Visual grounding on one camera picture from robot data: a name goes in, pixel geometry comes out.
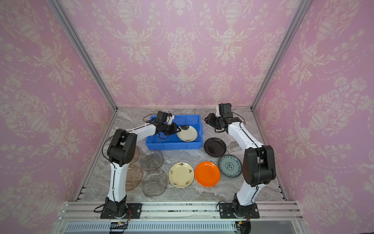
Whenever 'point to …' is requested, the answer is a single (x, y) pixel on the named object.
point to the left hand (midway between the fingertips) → (180, 130)
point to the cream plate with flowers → (181, 174)
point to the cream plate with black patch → (187, 133)
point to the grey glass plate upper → (151, 160)
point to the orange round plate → (207, 174)
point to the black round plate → (215, 147)
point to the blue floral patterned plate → (230, 165)
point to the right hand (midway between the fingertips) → (208, 119)
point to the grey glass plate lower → (154, 183)
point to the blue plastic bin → (172, 141)
